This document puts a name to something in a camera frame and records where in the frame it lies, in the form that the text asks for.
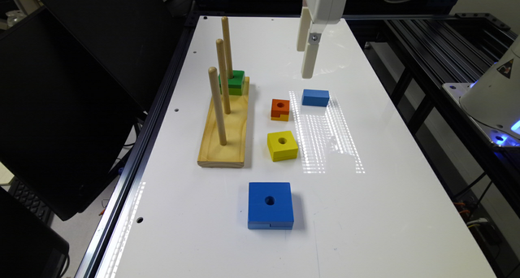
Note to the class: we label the yellow block with hole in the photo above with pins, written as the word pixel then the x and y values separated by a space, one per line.
pixel 282 146

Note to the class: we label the front wooden peg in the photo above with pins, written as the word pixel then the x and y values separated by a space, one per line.
pixel 218 107

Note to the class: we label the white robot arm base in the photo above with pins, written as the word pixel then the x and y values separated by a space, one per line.
pixel 492 102

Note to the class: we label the wooden peg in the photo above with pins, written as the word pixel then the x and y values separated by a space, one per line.
pixel 223 76
pixel 227 46
pixel 218 107

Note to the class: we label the rear wooden peg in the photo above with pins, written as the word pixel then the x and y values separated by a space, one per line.
pixel 227 46

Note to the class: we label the middle wooden peg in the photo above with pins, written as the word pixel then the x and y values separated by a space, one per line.
pixel 223 76

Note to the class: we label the small blue block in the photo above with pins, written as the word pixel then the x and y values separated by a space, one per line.
pixel 315 97

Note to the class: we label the large blue block with hole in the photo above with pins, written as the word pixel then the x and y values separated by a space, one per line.
pixel 270 206

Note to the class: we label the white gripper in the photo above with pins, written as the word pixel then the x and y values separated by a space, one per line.
pixel 319 12

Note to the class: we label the black keyboard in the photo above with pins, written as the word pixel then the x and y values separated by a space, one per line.
pixel 23 194

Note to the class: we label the green block on peg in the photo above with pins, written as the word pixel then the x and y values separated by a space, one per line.
pixel 237 83

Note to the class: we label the black monitor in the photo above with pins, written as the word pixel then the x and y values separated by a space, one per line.
pixel 75 74

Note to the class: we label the orange block with hole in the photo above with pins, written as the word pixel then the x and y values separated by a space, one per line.
pixel 280 109

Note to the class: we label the black aluminium frame rack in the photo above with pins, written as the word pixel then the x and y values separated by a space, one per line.
pixel 434 53

